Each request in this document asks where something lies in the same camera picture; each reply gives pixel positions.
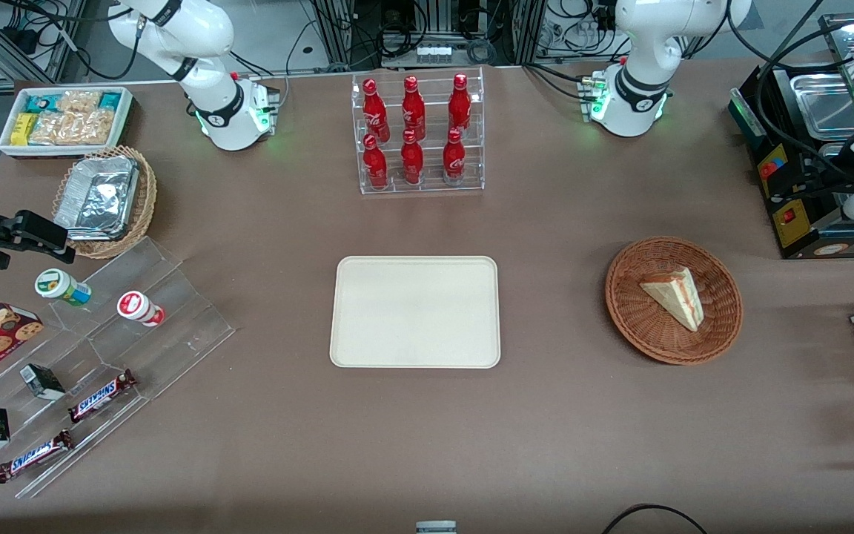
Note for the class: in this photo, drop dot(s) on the triangular sandwich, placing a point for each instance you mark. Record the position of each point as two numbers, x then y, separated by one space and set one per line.
679 300

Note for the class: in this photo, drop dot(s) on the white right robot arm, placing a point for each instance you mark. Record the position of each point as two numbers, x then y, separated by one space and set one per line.
212 89

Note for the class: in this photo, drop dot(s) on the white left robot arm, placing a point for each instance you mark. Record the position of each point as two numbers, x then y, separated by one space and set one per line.
642 74

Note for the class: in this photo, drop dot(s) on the oval light wicker basket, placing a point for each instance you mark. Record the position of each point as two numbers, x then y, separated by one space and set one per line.
147 200

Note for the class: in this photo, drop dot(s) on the cream rectangular tray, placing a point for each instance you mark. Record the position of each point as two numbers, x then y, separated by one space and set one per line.
397 311

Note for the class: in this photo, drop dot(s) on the round brown wicker basket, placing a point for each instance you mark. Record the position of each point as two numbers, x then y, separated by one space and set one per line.
649 334

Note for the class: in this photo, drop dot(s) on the green label yogurt cup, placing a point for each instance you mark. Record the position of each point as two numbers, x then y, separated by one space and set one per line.
62 287

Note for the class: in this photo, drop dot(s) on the silver foil container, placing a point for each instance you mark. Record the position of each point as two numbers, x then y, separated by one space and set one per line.
97 196

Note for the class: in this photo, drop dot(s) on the white rectangular snack bin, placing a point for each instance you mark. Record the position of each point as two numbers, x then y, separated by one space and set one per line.
12 148

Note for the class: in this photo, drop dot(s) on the yellow snack packet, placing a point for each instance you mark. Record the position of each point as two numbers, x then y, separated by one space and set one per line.
23 129

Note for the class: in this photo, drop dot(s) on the large clear cracker bag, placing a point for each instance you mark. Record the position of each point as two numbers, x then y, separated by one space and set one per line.
75 127

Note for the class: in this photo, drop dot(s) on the teal snack packet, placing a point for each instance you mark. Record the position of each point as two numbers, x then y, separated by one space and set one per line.
43 103
110 101

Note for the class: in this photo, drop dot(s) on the red label yogurt cup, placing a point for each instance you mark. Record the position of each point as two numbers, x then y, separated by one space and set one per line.
139 308

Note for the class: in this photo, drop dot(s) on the small clear cracker bag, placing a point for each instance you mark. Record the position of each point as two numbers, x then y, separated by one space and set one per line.
78 101

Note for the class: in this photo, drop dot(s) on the clear acrylic stepped stand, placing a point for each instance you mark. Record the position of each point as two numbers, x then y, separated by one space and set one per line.
175 319

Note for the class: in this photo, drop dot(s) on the brown snickers bar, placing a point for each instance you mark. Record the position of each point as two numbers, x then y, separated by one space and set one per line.
34 455
101 395

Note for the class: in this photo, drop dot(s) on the red cola bottle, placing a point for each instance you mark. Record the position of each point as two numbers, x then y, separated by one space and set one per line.
375 115
412 162
375 165
454 159
413 111
459 107

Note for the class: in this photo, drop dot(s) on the clear acrylic bottle rack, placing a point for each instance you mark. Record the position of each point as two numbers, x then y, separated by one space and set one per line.
433 185

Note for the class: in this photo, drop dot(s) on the white power strip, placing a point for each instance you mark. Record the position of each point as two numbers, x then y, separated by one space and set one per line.
434 53

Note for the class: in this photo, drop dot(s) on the small grey device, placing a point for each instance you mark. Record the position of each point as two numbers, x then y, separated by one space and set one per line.
436 528

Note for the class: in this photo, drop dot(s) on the red emergency stop button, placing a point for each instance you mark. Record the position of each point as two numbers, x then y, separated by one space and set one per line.
768 170

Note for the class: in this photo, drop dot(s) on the black food warmer machine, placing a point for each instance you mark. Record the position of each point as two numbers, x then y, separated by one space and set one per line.
794 230

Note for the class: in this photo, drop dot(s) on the steel warmer pan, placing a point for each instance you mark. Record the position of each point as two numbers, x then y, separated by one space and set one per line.
827 107

